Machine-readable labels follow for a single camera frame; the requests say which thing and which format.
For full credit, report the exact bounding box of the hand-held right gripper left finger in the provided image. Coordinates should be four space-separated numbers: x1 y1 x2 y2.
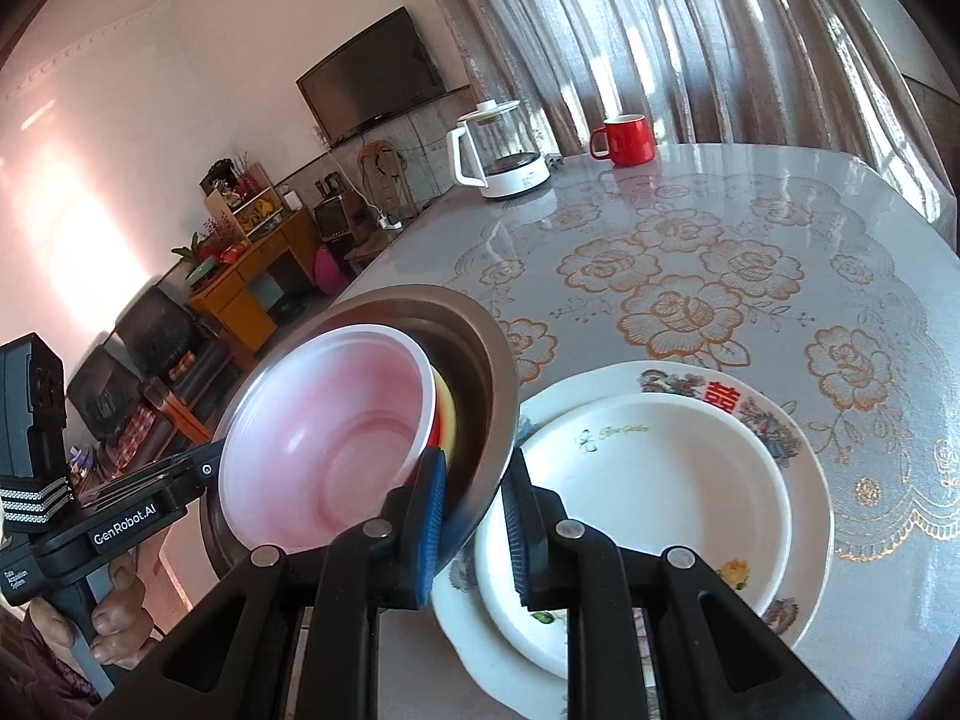
142 448 449 720

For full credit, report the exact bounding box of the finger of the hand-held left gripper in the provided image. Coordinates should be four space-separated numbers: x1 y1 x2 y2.
75 439 226 505

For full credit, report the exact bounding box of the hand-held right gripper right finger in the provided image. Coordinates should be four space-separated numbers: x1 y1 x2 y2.
501 448 852 720

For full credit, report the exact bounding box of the yellow plastic bowl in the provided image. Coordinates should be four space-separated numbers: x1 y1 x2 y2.
430 366 460 466

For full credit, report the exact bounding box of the white plate with pink roses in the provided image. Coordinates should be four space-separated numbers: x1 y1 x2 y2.
472 394 793 680

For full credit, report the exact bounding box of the red plastic bowl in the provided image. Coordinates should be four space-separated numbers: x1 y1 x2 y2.
217 324 440 552

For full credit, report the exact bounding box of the stainless steel bowl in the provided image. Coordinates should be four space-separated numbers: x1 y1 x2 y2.
199 283 522 586

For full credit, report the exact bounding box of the white plate with red characters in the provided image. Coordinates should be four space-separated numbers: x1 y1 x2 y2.
430 360 835 720

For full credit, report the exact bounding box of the person's left hand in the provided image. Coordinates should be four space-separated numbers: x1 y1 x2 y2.
88 561 164 670

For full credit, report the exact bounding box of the orange wooden cabinet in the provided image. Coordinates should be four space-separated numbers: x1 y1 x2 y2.
187 208 325 361

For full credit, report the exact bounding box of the potted plant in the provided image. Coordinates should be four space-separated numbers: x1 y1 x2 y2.
171 232 218 271

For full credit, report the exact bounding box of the pink bag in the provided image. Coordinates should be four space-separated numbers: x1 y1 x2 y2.
313 244 351 293

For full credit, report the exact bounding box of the small cluttered wooden shelf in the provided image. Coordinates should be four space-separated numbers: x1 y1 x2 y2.
199 157 290 245

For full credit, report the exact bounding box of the small old television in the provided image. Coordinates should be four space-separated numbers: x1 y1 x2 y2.
313 195 350 239

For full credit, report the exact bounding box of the wooden chair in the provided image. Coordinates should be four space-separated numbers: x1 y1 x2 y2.
345 139 417 271

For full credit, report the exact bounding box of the white glass electric kettle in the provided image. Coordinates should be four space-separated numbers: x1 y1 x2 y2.
448 100 552 201

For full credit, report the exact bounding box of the red mug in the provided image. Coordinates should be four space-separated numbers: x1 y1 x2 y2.
589 114 652 167

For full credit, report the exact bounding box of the wide grey sheer curtain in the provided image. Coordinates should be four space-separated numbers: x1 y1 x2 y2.
405 0 960 241

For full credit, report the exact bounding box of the black armchair with wooden frame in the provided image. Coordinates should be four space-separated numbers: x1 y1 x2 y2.
66 345 215 466
112 289 230 391

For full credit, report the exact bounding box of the wall-mounted black television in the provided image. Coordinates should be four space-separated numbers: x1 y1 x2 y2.
296 7 445 137

